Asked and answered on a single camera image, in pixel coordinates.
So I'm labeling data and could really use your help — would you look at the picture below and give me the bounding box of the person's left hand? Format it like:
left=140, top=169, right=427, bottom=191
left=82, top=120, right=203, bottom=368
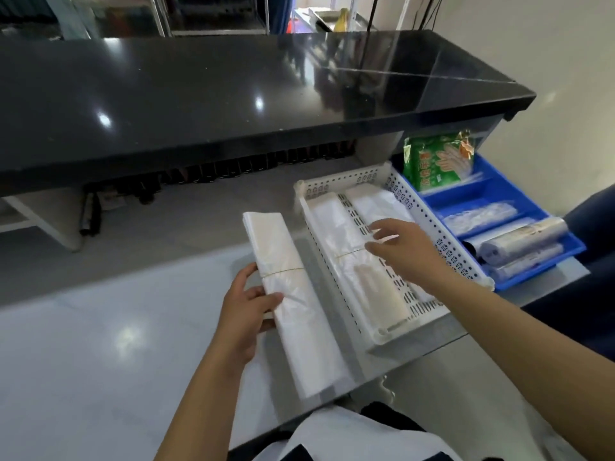
left=211, top=263, right=284, bottom=365

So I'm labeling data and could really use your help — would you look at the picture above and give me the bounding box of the person's right hand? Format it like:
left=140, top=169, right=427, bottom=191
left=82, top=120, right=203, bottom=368
left=365, top=218, right=455, bottom=294

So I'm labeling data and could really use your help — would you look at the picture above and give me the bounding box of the long white plastic bag bundle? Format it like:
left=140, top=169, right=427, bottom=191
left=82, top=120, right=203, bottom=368
left=242, top=212, right=354, bottom=400

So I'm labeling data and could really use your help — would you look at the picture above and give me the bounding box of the person's right forearm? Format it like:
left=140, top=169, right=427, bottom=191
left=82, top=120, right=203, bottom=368
left=430, top=276, right=615, bottom=461

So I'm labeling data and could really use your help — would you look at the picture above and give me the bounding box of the person's left forearm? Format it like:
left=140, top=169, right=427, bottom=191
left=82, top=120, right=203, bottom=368
left=154, top=348, right=260, bottom=461

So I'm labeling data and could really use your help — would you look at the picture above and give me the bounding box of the white perforated plastic basket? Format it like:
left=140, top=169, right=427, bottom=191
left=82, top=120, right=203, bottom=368
left=294, top=161, right=496, bottom=354

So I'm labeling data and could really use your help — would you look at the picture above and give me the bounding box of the green glove packet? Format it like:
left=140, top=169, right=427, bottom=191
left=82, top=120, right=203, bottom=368
left=403, top=130, right=477, bottom=193

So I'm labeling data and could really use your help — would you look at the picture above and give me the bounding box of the small clear bag roll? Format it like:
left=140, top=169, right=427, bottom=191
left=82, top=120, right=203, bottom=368
left=442, top=202, right=519, bottom=237

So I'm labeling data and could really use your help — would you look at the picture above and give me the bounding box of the blue plastic bin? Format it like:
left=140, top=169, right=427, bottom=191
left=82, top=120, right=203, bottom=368
left=391, top=153, right=587, bottom=291

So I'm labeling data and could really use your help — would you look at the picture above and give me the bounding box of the large printed plastic bag roll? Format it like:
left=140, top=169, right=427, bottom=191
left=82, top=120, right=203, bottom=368
left=463, top=216, right=570, bottom=267

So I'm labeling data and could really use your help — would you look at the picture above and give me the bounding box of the thin printed plastic bag roll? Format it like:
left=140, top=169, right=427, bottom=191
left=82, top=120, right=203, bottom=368
left=485, top=243, right=566, bottom=283

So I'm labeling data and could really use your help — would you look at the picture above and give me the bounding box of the person's white shirt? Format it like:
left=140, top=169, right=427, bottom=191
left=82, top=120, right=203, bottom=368
left=254, top=402, right=463, bottom=461

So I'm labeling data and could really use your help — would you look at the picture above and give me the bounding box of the black handheld device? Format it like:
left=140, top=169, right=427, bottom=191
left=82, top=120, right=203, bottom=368
left=79, top=191, right=103, bottom=237

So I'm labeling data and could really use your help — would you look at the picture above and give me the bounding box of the dark blue chair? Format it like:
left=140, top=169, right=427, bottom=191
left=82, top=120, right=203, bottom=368
left=523, top=183, right=615, bottom=363

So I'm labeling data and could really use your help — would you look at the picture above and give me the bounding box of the black glossy counter shelf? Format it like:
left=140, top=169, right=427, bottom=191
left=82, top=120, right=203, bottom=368
left=0, top=30, right=537, bottom=198

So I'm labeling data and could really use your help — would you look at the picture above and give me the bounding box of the stainless steel table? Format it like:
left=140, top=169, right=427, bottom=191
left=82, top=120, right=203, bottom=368
left=292, top=6, right=381, bottom=35

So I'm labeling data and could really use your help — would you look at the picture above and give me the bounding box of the black cable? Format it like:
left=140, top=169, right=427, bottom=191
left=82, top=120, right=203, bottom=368
left=417, top=0, right=444, bottom=30
left=358, top=0, right=381, bottom=33

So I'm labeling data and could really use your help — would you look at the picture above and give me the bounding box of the white shelf bracket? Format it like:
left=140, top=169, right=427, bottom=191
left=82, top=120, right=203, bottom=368
left=0, top=193, right=86, bottom=251

